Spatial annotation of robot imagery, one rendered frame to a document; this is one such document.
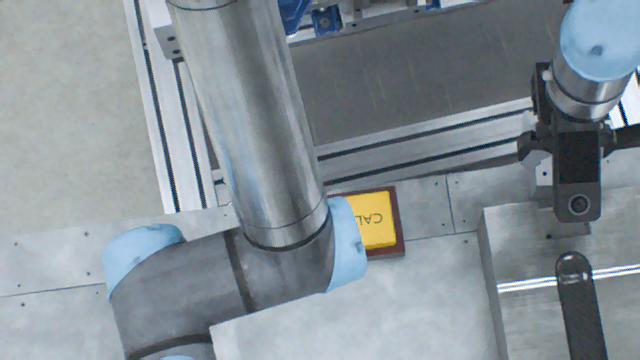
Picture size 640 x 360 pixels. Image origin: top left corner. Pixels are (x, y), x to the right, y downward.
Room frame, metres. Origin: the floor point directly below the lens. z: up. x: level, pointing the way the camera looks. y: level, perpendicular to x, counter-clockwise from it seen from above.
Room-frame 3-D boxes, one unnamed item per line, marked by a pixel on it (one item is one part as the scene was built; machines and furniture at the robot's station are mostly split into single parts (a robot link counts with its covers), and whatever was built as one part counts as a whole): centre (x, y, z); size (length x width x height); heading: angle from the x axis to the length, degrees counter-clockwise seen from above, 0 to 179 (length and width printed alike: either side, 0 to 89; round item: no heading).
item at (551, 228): (0.31, -0.25, 0.87); 0.05 x 0.05 x 0.04; 89
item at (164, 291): (0.24, 0.14, 1.14); 0.11 x 0.11 x 0.08; 8
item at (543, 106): (0.40, -0.27, 0.99); 0.09 x 0.08 x 0.12; 173
